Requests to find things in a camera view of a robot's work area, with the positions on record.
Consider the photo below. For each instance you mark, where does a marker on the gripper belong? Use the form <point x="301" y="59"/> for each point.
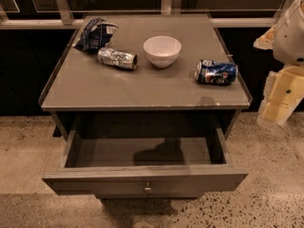
<point x="290" y="38"/>

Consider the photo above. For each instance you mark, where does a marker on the metal railing frame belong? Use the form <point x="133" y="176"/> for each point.
<point x="258" y="22"/>

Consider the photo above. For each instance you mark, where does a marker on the grey top drawer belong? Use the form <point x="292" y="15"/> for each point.
<point x="114" y="164"/>

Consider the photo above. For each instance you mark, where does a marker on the crushed silver can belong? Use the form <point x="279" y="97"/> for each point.
<point x="111" y="57"/>

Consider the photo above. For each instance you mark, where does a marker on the grey drawer cabinet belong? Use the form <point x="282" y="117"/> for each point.
<point x="83" y="94"/>

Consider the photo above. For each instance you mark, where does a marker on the blue pepsi can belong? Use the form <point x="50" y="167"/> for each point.
<point x="215" y="73"/>

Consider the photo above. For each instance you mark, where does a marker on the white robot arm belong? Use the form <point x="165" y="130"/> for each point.
<point x="286" y="37"/>

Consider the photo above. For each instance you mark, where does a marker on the white bowl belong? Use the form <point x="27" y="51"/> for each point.
<point x="162" y="51"/>

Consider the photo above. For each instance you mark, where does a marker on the blue chip bag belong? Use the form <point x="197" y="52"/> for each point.
<point x="96" y="34"/>

